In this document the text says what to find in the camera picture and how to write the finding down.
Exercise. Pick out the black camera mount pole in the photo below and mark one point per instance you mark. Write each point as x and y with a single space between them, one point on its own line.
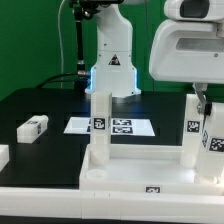
83 74

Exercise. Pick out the white left fence block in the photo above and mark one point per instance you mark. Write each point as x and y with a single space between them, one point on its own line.
4 156

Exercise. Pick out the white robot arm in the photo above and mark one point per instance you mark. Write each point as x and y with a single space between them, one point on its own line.
113 70

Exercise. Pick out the white front fence rail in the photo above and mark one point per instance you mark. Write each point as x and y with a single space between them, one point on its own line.
63 203

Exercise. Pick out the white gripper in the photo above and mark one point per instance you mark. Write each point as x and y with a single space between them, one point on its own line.
189 46

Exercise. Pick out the white desk top tray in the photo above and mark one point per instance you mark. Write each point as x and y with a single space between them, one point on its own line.
144 169

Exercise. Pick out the fiducial marker sheet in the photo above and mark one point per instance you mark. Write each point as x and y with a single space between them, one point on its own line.
119 126

